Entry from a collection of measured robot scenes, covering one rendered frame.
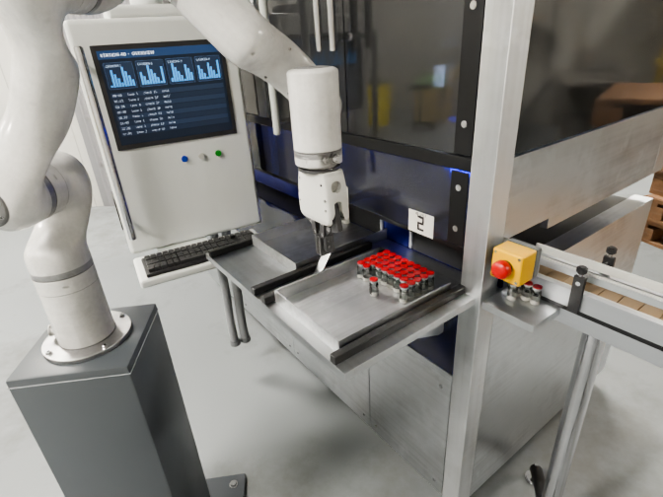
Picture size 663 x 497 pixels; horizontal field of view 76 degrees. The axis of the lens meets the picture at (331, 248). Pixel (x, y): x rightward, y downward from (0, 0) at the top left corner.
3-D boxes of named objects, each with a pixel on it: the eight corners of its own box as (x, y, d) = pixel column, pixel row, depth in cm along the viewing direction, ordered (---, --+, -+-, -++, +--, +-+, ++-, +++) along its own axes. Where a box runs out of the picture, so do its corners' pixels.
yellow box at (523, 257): (507, 264, 100) (512, 237, 97) (537, 276, 95) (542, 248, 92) (488, 276, 96) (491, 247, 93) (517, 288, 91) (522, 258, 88)
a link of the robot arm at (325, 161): (353, 148, 73) (353, 165, 75) (323, 140, 80) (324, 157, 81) (313, 157, 69) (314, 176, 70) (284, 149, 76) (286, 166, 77)
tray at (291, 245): (336, 216, 155) (336, 207, 153) (387, 239, 135) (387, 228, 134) (253, 245, 137) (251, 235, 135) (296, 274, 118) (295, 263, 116)
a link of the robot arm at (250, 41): (203, 10, 77) (321, 133, 85) (162, 4, 63) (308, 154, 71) (234, -33, 74) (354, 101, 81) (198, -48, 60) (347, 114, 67)
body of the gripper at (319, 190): (353, 161, 74) (355, 221, 79) (319, 151, 81) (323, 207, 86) (318, 170, 70) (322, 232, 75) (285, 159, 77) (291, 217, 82)
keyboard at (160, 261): (252, 233, 164) (251, 227, 163) (264, 246, 153) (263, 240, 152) (141, 261, 148) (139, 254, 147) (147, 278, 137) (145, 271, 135)
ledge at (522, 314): (515, 287, 109) (516, 281, 108) (565, 310, 100) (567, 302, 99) (480, 308, 102) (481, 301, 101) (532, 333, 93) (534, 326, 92)
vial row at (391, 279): (368, 271, 117) (368, 256, 115) (416, 298, 104) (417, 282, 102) (362, 274, 116) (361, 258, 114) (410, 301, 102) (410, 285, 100)
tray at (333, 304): (378, 258, 124) (378, 248, 122) (449, 295, 104) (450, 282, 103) (275, 302, 106) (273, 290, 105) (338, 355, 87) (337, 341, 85)
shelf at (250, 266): (329, 218, 159) (329, 213, 158) (494, 293, 108) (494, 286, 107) (206, 258, 134) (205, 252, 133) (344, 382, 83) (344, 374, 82)
